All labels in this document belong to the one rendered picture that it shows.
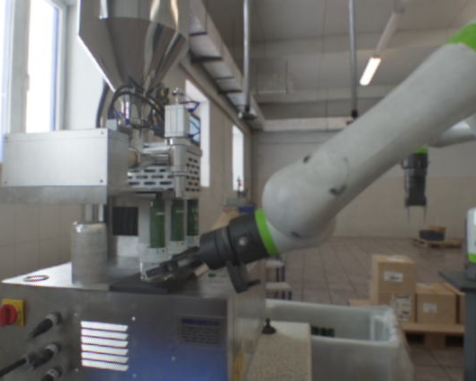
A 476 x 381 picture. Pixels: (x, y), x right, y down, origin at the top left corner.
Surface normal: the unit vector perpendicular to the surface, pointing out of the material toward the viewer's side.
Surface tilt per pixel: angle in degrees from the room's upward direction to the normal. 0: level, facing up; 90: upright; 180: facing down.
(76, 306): 90
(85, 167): 90
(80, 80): 90
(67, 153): 90
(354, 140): 69
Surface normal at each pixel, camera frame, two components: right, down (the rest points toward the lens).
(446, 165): -0.20, -0.02
